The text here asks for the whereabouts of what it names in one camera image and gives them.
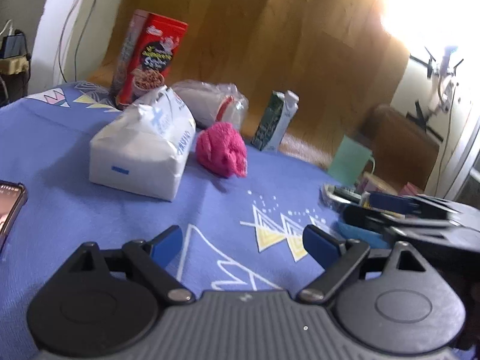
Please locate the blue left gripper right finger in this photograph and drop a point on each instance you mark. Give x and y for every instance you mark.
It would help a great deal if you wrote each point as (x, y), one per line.
(341, 261)

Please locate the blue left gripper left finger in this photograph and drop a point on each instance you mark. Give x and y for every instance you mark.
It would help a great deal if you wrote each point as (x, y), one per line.
(147, 262)

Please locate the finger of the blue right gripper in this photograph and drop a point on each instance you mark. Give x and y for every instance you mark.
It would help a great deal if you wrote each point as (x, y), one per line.
(390, 202)
(369, 219)

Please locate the blue glasses case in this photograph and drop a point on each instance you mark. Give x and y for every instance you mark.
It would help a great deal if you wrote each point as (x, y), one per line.
(374, 240)

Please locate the pink knitted soft ball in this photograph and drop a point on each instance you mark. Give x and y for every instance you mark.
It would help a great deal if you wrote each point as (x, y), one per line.
(221, 150)

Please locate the pink tin box gold interior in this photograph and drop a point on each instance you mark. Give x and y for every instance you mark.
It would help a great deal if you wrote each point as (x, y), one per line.
(410, 189)

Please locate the peanut can with lid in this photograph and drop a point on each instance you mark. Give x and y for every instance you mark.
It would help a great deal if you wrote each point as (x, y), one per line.
(369, 183)

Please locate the mint green plastic mug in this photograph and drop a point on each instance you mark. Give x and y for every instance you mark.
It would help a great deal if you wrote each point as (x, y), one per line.
(349, 161)

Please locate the brown chair back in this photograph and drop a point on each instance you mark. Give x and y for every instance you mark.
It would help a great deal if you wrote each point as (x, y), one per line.
(404, 153)

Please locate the blue patterned tablecloth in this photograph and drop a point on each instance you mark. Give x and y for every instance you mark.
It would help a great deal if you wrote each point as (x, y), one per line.
(240, 233)

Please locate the white tissue pack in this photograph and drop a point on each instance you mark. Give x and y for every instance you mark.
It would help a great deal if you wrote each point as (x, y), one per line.
(144, 150)

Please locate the green white drink carton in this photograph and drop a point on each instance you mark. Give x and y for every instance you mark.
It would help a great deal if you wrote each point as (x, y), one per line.
(277, 116)

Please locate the smartphone in clear case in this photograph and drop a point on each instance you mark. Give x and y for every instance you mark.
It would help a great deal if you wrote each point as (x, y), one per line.
(12, 197)

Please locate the clear plastic jar red band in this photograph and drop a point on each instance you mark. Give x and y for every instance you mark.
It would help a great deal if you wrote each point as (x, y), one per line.
(210, 103)

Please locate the red cereal box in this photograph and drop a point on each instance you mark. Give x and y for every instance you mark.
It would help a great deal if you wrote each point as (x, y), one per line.
(146, 56)

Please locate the black wall bracket with cables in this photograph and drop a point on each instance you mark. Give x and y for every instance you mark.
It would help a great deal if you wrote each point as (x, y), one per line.
(444, 90)

